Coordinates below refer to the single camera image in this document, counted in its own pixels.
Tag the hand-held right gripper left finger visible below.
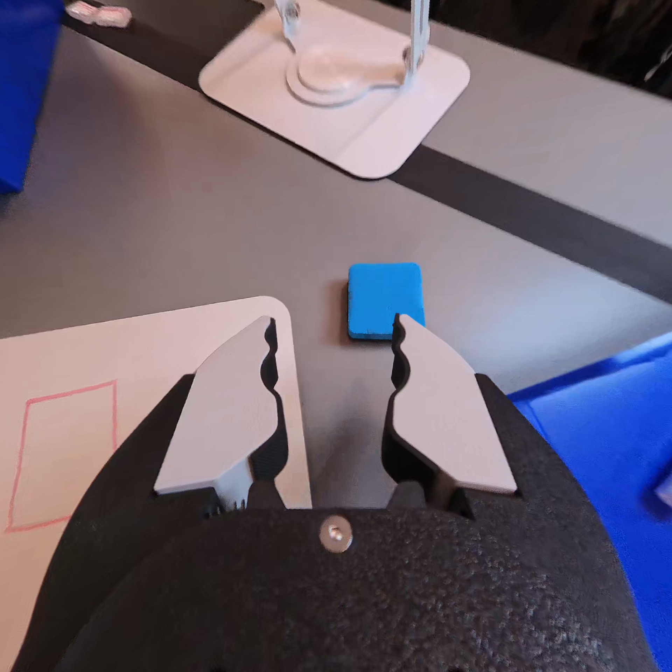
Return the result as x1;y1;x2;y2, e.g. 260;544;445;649
154;315;291;512

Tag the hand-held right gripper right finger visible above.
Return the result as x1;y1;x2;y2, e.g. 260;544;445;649
381;313;519;509

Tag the blue whiteboard eraser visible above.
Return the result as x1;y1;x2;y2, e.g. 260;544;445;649
346;262;426;342

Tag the white whiteboard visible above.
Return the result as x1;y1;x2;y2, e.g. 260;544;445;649
0;295;314;672

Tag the white stand with base plate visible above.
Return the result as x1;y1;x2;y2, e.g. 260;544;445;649
198;0;471;180

